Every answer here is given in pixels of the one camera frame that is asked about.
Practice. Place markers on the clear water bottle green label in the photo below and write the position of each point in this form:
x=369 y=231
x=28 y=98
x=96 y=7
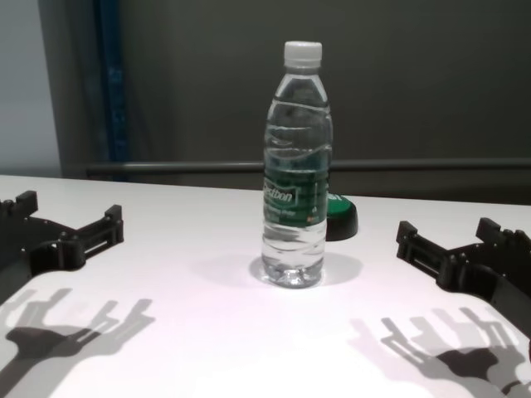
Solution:
x=296 y=215

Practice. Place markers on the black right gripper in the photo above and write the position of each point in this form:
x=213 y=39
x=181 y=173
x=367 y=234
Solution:
x=498 y=265

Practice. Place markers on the green YES button black base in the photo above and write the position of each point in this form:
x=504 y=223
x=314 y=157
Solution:
x=342 y=219

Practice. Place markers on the blue vertical post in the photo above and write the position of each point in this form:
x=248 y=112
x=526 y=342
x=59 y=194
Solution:
x=114 y=83

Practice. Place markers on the grey horizontal rail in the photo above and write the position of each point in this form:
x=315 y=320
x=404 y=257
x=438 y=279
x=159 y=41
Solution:
x=415 y=166

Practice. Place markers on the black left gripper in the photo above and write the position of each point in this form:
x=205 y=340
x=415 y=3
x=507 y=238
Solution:
x=29 y=244

